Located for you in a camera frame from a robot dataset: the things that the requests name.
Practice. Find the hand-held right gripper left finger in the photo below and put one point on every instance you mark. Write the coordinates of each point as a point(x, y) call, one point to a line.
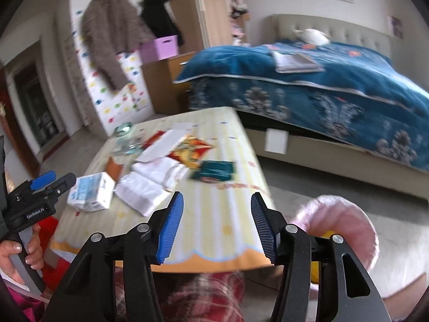
point(171, 231)

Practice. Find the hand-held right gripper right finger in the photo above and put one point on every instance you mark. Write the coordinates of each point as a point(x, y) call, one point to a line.
point(264, 231)

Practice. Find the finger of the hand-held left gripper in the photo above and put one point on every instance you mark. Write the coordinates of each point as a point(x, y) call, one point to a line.
point(63, 182)
point(42, 179)

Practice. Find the blue white tissue pack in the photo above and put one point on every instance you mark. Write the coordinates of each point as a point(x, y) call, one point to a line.
point(90, 191)

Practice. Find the white plastic bag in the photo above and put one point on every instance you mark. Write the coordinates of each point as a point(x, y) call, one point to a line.
point(164, 171)
point(142, 193)

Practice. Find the green packet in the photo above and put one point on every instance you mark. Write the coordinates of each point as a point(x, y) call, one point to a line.
point(214, 171)

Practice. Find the white cardboard box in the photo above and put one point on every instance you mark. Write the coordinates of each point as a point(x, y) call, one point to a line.
point(162, 146)

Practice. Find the pink-lined trash bin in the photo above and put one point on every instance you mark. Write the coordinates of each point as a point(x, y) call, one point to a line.
point(352, 218)

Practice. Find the person's left forearm pink sleeve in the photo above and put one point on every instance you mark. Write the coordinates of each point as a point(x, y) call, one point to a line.
point(20, 305)

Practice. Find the person's left hand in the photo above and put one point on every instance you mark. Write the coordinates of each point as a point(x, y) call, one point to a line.
point(33, 251)

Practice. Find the red plastic stool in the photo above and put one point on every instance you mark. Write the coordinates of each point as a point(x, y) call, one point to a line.
point(57, 241)

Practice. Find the yellow striped tablecloth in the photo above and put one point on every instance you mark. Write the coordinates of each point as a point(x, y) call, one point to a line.
point(214, 214)

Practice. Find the yellow packet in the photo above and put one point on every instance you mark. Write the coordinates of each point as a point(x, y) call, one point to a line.
point(315, 271)

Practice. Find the dark wooden door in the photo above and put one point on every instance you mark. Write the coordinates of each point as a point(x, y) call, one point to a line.
point(10, 117)

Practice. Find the clear plastic wrapper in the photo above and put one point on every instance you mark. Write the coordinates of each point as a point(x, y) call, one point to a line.
point(127, 147)

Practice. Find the person's red plaid pants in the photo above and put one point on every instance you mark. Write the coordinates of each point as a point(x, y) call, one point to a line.
point(207, 298)

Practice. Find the red yellow snack bag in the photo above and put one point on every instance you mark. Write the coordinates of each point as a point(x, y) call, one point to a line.
point(192, 151)

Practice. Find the white paper tag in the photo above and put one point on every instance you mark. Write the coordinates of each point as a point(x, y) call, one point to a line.
point(276, 142)

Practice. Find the white polka-dot cabinet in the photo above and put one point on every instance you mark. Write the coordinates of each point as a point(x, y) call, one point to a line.
point(127, 100)

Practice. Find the wooden nightstand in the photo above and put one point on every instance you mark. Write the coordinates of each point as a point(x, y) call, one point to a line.
point(164, 84)

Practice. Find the brown knit jacket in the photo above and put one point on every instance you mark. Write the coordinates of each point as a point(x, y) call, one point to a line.
point(107, 30)

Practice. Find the pink storage box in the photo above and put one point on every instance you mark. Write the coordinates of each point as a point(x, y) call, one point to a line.
point(161, 48)

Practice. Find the folded grey cloth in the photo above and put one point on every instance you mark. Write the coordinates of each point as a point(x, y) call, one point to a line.
point(296, 63)

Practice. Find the black jacket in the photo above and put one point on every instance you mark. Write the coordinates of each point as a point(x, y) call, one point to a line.
point(159, 13)

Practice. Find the beige upholstered bed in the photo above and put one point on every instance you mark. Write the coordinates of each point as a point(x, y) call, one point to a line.
point(352, 33)

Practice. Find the wooden wardrobe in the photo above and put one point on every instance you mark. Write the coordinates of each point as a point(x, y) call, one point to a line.
point(207, 10)

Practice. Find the small wall picture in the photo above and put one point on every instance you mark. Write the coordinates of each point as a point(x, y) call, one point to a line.
point(396, 26)

